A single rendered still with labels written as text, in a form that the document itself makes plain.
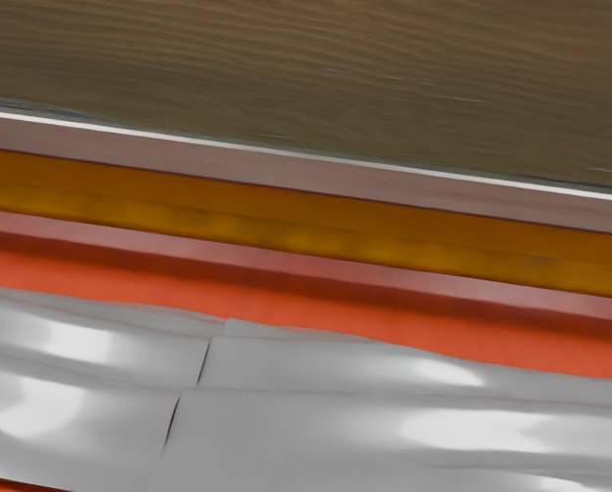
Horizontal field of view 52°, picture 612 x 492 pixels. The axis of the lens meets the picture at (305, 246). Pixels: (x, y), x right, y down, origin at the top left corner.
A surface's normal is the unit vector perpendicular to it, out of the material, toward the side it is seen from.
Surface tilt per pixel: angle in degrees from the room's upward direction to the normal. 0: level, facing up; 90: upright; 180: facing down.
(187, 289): 0
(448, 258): 90
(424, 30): 90
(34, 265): 0
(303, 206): 90
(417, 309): 0
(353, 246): 90
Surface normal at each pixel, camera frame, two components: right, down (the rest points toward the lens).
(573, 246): -0.08, 0.27
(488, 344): 0.12, -0.95
